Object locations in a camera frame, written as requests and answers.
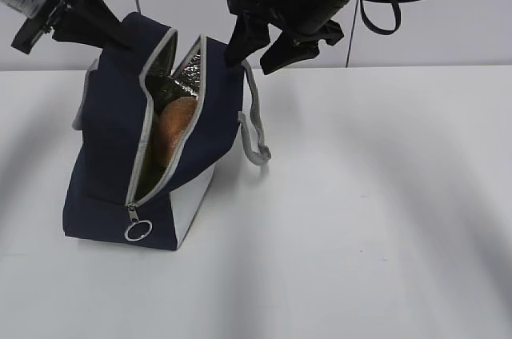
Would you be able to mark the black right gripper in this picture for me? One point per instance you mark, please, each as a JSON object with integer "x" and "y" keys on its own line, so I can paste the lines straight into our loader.
{"x": 303, "y": 23}

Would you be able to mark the brown bread loaf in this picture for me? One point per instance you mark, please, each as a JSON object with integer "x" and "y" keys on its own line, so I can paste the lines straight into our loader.
{"x": 171, "y": 125}

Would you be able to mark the navy and white lunch bag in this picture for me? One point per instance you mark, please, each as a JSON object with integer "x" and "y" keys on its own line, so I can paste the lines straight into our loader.
{"x": 117, "y": 193}

